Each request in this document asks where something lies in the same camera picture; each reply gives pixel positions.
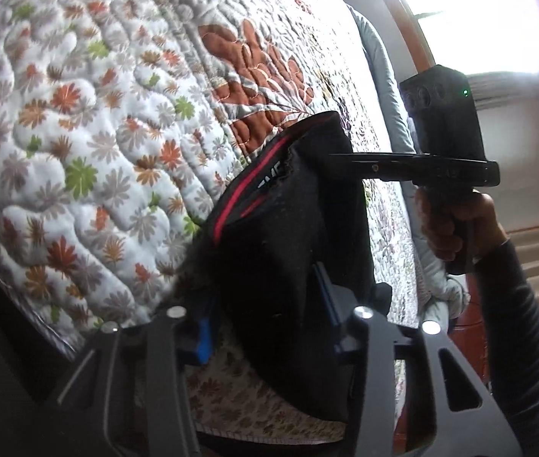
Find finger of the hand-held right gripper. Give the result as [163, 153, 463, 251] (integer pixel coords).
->
[329, 151, 419, 183]

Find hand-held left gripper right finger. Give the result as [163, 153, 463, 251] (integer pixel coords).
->
[312, 262, 523, 457]

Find black pants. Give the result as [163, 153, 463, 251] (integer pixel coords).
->
[174, 110, 394, 425]

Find wooden framed window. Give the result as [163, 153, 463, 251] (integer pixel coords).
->
[359, 0, 539, 106]

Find floral quilted bedspread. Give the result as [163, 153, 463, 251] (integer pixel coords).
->
[0, 0, 423, 444]

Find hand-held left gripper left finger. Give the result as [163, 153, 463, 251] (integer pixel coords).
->
[55, 307, 214, 457]

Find person's right hand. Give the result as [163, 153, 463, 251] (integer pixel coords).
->
[415, 185, 511, 262]

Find light grey bed sheet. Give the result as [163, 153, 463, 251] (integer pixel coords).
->
[347, 4, 419, 267]

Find person's right forearm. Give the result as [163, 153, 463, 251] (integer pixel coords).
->
[473, 238, 539, 457]

